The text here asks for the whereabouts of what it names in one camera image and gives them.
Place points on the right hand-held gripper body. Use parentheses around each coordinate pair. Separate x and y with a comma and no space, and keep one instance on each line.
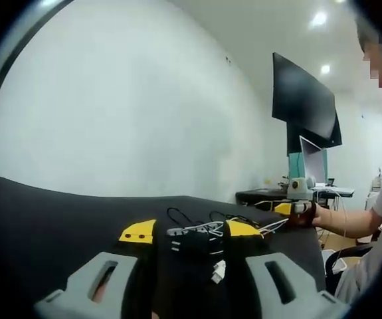
(298,189)

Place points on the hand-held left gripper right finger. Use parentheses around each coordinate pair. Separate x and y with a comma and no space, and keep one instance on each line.
(287,266)

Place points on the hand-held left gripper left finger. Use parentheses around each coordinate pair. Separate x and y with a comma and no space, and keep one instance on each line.
(87,266)

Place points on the person's right hand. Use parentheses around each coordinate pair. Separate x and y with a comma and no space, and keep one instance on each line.
(318,217)

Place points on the black background desk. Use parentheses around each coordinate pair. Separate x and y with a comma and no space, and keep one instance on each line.
(257,196)

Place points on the silver laptop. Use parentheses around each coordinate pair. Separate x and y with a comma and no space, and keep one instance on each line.
(313,163)

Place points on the black office chair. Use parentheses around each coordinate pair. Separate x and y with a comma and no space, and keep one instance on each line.
(346,253)

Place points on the person's grey shirt torso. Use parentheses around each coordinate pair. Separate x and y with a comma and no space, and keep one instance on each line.
(380,199)

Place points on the large black monitor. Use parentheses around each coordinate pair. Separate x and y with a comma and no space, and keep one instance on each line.
(303,99)

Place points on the person's head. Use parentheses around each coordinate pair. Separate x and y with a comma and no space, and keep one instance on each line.
(370,36)

